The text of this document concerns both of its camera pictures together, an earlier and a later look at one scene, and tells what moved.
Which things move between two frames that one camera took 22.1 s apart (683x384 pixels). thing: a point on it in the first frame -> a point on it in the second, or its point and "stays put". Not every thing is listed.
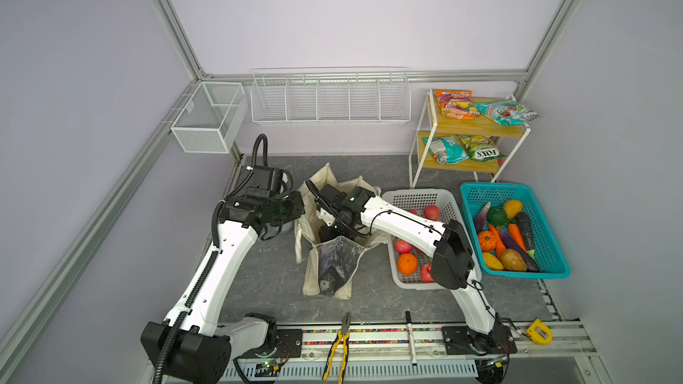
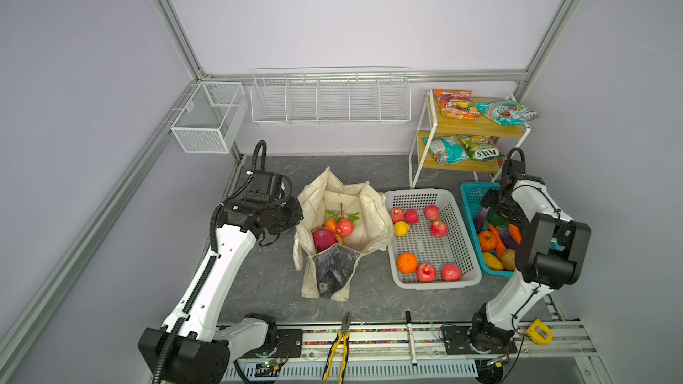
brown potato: x=512 y=260 stays put
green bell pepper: x=497 y=216 stays put
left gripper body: x=291 y=207 stays put
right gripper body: x=335 y=229 -> x=499 y=204
